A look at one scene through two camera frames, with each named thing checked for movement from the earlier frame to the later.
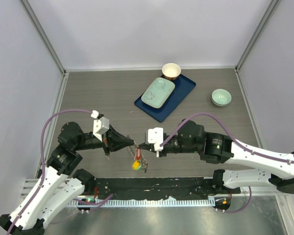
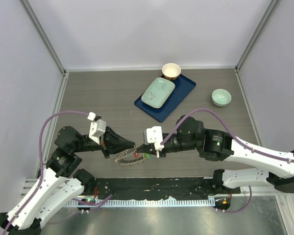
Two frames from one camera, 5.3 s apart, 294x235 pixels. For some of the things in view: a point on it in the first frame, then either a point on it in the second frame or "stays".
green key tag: x=139 y=168 -> x=148 y=156
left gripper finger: x=116 y=136 stays
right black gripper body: x=174 y=146 stays
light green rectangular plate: x=158 y=92 stays
